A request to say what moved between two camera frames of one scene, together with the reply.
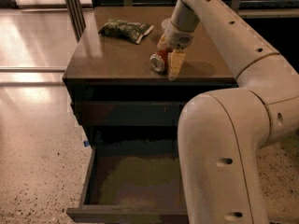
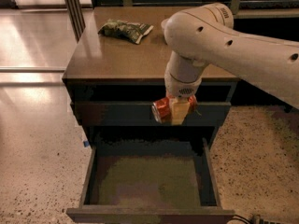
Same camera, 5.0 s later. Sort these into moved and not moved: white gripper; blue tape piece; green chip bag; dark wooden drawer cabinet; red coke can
Moved: white gripper; red coke can
Not moved: blue tape piece; green chip bag; dark wooden drawer cabinet
